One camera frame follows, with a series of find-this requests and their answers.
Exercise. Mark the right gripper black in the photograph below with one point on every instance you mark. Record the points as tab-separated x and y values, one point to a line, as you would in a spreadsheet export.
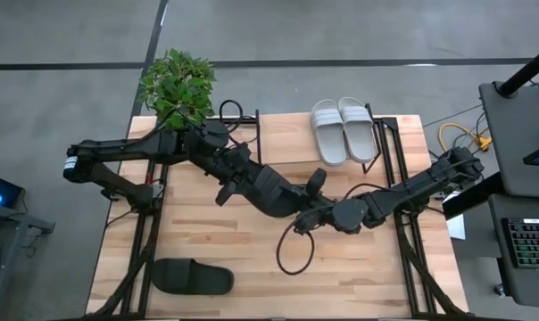
316	218

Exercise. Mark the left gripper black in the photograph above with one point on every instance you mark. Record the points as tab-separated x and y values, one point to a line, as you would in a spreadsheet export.
236	165

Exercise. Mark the black slide sandal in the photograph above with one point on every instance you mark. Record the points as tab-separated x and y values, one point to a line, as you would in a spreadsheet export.
191	276
274	196

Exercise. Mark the grey slide sandal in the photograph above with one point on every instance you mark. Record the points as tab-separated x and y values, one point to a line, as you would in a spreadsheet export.
359	129
329	134

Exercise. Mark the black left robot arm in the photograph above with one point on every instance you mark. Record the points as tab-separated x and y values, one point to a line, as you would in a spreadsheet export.
118	151

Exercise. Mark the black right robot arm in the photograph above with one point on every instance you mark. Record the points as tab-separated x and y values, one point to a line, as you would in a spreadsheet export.
430	178

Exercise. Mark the green leafy plant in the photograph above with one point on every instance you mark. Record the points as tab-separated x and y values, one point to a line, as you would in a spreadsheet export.
178	89

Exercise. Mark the white paper sheet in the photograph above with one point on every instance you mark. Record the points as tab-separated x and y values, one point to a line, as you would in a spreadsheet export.
457	227

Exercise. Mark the black desk support beam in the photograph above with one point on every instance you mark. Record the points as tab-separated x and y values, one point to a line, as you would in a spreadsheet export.
470	198

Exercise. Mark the grey monitor desk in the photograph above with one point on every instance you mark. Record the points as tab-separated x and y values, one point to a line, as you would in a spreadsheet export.
515	147

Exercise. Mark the backlit computer keyboard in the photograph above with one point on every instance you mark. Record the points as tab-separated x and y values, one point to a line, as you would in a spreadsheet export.
533	243

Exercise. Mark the black side desk stand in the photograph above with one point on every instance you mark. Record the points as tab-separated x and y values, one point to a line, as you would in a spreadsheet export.
6	223

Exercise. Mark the black stand pole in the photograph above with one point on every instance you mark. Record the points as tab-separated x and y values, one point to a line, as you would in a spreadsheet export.
526	69

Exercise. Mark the wooden shelf black frame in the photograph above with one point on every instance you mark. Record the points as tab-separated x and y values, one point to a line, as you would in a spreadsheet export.
287	138

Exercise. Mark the black aluminium rig frame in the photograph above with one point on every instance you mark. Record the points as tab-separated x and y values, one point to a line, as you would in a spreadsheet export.
393	134

